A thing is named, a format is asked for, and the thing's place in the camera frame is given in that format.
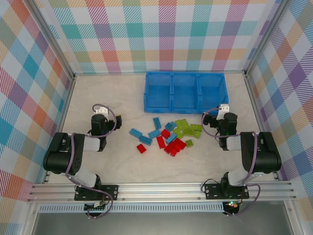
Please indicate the aluminium rear rail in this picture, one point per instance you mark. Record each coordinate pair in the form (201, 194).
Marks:
(110, 73)

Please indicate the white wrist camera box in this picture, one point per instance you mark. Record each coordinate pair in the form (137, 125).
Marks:
(224, 108)
(101, 110)

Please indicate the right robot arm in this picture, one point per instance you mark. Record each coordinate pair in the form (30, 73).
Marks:
(264, 156)

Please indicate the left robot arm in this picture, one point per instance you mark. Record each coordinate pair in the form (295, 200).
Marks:
(61, 159)

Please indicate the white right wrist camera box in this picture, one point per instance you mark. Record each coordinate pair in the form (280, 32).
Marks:
(224, 108)

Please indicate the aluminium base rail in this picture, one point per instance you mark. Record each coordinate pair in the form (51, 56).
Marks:
(159, 193)

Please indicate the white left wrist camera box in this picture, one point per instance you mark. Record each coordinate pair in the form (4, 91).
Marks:
(101, 110)

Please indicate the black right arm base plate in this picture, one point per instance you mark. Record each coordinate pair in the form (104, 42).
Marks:
(212, 192)

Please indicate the aluminium frame post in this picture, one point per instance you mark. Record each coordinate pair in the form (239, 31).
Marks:
(264, 36)
(57, 41)

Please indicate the aluminium side rail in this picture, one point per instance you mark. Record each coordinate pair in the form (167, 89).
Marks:
(61, 122)
(259, 117)

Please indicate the red lego brick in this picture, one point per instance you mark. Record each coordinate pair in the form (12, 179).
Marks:
(141, 148)
(160, 142)
(165, 133)
(180, 141)
(170, 147)
(173, 152)
(181, 148)

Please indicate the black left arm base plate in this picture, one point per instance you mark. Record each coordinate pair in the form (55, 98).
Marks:
(111, 192)

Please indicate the small green lego brick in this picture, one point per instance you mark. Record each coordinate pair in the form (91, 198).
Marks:
(189, 143)
(197, 134)

